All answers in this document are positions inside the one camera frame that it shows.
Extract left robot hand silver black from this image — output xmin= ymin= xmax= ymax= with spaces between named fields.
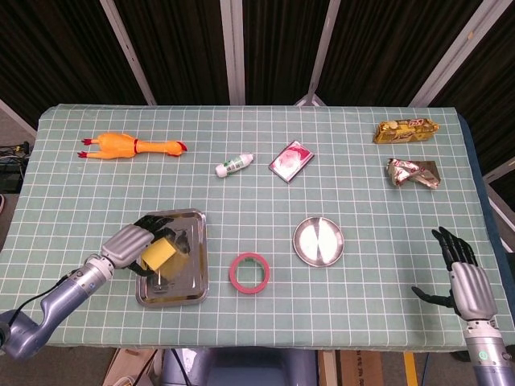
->
xmin=100 ymin=214 xmax=182 ymax=278

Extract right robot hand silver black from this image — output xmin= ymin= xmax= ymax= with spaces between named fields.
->
xmin=410 ymin=226 xmax=498 ymax=322

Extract yellow cube block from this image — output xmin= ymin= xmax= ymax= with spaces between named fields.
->
xmin=141 ymin=237 xmax=178 ymax=271

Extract red tape roll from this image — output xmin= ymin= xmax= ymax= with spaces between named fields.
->
xmin=229 ymin=252 xmax=271 ymax=297

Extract rectangular steel tray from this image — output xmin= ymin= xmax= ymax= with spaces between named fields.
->
xmin=134 ymin=208 xmax=211 ymax=307

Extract orange rubber chicken toy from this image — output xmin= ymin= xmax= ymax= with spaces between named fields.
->
xmin=79 ymin=133 xmax=188 ymax=161

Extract brown cardboard box with print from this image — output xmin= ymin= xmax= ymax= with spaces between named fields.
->
xmin=336 ymin=350 xmax=407 ymax=386

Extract white green small bottle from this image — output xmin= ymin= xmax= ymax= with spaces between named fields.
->
xmin=215 ymin=153 xmax=255 ymax=179

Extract crumpled silver red wrapper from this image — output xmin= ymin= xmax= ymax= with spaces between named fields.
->
xmin=386 ymin=158 xmax=442 ymax=190

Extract green checked tablecloth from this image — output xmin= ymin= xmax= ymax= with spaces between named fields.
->
xmin=0 ymin=103 xmax=509 ymax=355

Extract round steel plate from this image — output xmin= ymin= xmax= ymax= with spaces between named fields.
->
xmin=292 ymin=216 xmax=346 ymax=267

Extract light wooden plank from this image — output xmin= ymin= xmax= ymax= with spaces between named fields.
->
xmin=317 ymin=350 xmax=338 ymax=386

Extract blue-grey robot torso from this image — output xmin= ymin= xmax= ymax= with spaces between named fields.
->
xmin=160 ymin=346 xmax=319 ymax=386

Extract yellow snack packet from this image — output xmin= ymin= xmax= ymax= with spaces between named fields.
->
xmin=372 ymin=117 xmax=441 ymax=145

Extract red stamp pad case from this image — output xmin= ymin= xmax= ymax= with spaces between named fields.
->
xmin=269 ymin=140 xmax=315 ymax=183

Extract dark brown curtain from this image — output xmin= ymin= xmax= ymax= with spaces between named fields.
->
xmin=0 ymin=0 xmax=515 ymax=178

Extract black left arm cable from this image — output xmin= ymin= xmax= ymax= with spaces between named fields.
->
xmin=14 ymin=275 xmax=69 ymax=322

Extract tangled black floor cables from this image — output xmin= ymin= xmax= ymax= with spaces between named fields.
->
xmin=0 ymin=140 xmax=31 ymax=194

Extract white metal frame post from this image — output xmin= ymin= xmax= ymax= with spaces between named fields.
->
xmin=295 ymin=0 xmax=342 ymax=108
xmin=99 ymin=0 xmax=157 ymax=106
xmin=220 ymin=0 xmax=246 ymax=105
xmin=409 ymin=0 xmax=509 ymax=108

